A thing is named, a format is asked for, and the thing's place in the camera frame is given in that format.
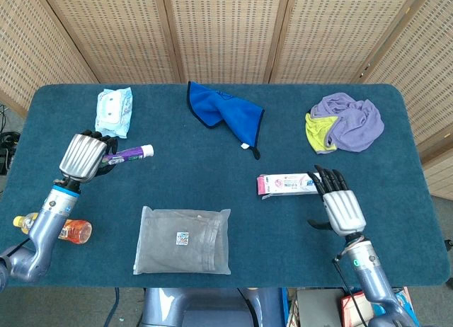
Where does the grey garment in plastic bag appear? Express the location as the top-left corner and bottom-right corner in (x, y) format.
(132, 205), (232, 276)

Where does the orange drink bottle yellow cap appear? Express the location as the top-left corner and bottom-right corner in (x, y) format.
(13, 212), (93, 245)

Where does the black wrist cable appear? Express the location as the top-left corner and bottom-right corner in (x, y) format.
(332, 256), (371, 327)

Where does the light blue wet wipes pack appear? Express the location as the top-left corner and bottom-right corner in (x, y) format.
(94, 86), (133, 139)

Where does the grey-blue robot torso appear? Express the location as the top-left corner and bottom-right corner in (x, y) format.
(141, 287), (284, 327)

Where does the dark teal table cover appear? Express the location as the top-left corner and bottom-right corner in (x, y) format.
(0, 83), (449, 289)

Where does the white and pink toothpaste box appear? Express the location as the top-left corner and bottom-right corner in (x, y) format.
(256, 172), (323, 200)

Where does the yellow-green cloth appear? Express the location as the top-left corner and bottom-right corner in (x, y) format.
(304, 113), (339, 156)

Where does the black equipment with cables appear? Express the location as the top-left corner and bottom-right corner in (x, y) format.
(0, 103), (22, 176)

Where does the robot left hand silver black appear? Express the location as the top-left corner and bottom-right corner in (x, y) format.
(58, 130), (120, 184)

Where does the purple and white toothpaste tube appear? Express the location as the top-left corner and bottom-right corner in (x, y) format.
(101, 144), (155, 166)

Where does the robot right hand silver black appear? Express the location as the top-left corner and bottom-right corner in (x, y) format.
(306, 164), (367, 237)

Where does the woven wooden folding screen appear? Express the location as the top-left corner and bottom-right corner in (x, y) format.
(0, 0), (453, 200)

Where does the blue cloth with black trim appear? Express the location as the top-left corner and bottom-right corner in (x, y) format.
(186, 81), (265, 161)

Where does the gray metal plate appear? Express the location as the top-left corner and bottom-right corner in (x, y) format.
(295, 287), (346, 327)

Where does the crumpled purple cloth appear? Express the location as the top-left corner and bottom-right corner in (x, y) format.
(310, 91), (385, 154)

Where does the red book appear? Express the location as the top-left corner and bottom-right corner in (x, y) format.
(340, 294), (374, 327)

